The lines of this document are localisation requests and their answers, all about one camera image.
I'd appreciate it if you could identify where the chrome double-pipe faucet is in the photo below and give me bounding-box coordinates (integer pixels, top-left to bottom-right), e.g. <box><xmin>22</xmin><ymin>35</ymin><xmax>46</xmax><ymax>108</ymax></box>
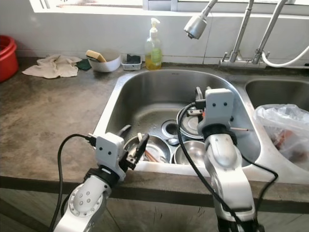
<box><xmin>218</xmin><ymin>0</ymin><xmax>290</xmax><ymax>69</ymax></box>

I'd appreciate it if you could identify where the round sink drain strainer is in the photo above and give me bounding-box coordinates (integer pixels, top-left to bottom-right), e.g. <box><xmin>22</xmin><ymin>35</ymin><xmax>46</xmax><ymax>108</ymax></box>
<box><xmin>160</xmin><ymin>119</ymin><xmax>181</xmax><ymax>139</ymax></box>

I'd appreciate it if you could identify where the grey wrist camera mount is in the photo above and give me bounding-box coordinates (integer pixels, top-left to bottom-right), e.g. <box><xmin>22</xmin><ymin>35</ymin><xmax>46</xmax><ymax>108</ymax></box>
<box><xmin>96</xmin><ymin>133</ymin><xmax>126</xmax><ymax>170</ymax></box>
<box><xmin>203</xmin><ymin>88</ymin><xmax>237</xmax><ymax>129</ymax></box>

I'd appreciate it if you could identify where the rimmed stainless steel bowl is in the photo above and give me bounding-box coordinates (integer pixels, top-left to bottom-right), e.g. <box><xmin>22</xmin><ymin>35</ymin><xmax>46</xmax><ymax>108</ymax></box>
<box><xmin>178</xmin><ymin>113</ymin><xmax>206</xmax><ymax>141</ymax></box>

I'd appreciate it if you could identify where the small clear sponge dish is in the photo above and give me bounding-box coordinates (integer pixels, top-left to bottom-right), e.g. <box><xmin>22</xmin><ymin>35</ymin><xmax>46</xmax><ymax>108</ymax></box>
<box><xmin>121</xmin><ymin>53</ymin><xmax>143</xmax><ymax>72</ymax></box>

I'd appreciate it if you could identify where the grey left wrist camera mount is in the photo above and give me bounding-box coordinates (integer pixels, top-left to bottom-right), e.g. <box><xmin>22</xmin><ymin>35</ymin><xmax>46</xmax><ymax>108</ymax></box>
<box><xmin>96</xmin><ymin>133</ymin><xmax>126</xmax><ymax>170</ymax></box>

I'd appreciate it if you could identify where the clear plastic bag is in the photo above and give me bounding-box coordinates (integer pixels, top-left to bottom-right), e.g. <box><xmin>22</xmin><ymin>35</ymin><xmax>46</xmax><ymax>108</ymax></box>
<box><xmin>253</xmin><ymin>103</ymin><xmax>309</xmax><ymax>171</ymax></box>

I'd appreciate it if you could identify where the dark green scouring pad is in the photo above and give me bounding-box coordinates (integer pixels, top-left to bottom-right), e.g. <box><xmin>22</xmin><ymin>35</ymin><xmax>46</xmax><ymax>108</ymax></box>
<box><xmin>76</xmin><ymin>58</ymin><xmax>92</xmax><ymax>72</ymax></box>

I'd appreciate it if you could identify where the beige crumpled cloth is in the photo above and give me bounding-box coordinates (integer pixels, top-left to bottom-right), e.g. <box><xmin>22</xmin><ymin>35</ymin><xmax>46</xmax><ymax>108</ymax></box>
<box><xmin>22</xmin><ymin>54</ymin><xmax>82</xmax><ymax>79</ymax></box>

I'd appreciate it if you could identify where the red plastic basin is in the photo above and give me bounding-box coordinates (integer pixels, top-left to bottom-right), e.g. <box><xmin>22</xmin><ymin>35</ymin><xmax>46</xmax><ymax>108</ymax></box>
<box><xmin>0</xmin><ymin>35</ymin><xmax>19</xmax><ymax>83</ymax></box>

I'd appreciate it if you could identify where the chrome faucet spray head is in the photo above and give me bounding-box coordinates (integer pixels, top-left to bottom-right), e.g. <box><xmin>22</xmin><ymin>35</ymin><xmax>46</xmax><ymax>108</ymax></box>
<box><xmin>183</xmin><ymin>0</ymin><xmax>219</xmax><ymax>40</ymax></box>

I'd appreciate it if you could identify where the white flexible hose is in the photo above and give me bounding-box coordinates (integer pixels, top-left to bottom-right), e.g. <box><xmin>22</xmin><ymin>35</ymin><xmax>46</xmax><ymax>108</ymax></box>
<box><xmin>261</xmin><ymin>46</ymin><xmax>309</xmax><ymax>69</ymax></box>

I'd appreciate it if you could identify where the stainless steel double sink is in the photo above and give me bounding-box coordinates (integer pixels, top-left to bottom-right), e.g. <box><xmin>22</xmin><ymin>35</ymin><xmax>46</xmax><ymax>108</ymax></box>
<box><xmin>91</xmin><ymin>69</ymin><xmax>309</xmax><ymax>185</ymax></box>

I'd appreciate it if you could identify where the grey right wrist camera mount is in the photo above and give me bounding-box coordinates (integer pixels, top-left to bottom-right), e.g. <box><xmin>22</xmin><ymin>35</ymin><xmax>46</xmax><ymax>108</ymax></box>
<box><xmin>203</xmin><ymin>88</ymin><xmax>237</xmax><ymax>129</ymax></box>

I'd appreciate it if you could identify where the white round bowl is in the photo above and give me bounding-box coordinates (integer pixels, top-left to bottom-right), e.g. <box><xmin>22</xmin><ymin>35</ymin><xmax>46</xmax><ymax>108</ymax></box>
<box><xmin>88</xmin><ymin>49</ymin><xmax>122</xmax><ymax>73</ymax></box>

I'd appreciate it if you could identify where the yellow sponge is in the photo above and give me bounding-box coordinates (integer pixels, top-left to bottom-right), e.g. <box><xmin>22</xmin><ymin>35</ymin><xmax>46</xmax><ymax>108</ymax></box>
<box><xmin>85</xmin><ymin>50</ymin><xmax>107</xmax><ymax>63</ymax></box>

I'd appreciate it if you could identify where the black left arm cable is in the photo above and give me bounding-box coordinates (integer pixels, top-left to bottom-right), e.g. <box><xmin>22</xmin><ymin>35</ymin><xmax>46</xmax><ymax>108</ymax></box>
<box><xmin>49</xmin><ymin>134</ymin><xmax>97</xmax><ymax>232</ymax></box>

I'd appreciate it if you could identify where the yellow dish soap pump bottle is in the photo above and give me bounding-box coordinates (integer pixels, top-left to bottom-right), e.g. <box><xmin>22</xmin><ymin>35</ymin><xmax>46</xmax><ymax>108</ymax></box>
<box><xmin>144</xmin><ymin>18</ymin><xmax>163</xmax><ymax>71</ymax></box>

